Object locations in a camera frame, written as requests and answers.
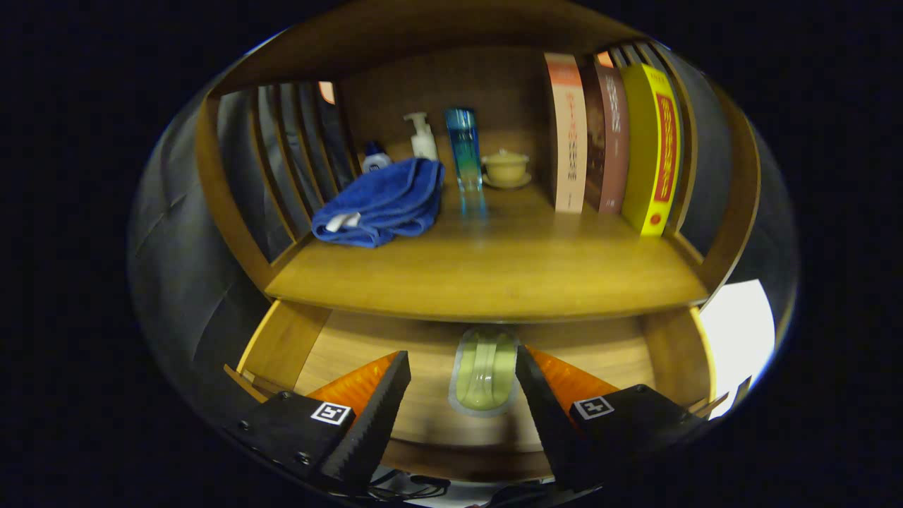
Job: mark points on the beige book with orange band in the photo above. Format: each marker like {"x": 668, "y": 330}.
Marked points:
{"x": 568, "y": 141}

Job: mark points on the brown book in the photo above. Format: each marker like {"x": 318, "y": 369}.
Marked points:
{"x": 614, "y": 141}

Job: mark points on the folded blue towel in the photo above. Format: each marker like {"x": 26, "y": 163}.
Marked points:
{"x": 388, "y": 204}

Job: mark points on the white pump bottle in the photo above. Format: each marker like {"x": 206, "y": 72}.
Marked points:
{"x": 423, "y": 144}

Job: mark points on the wooden countertop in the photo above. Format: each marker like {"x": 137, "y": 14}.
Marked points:
{"x": 508, "y": 268}

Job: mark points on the small white bottle blue cap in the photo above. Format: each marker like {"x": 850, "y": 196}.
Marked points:
{"x": 376, "y": 161}

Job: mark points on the tall blue glass bottle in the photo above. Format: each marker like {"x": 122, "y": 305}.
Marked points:
{"x": 462, "y": 148}

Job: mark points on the yellow book with red label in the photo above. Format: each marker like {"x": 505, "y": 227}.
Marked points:
{"x": 645, "y": 155}

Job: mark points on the beige lidded teacup with saucer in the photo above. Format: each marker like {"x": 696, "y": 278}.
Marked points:
{"x": 506, "y": 169}

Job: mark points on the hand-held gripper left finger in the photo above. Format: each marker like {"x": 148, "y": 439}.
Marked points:
{"x": 374, "y": 423}

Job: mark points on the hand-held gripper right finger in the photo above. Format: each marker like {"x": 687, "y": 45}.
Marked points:
{"x": 547, "y": 423}

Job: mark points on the green scrub brush white base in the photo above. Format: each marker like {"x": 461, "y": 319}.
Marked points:
{"x": 483, "y": 374}

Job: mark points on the white table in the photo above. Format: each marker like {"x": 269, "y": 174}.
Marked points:
{"x": 734, "y": 331}

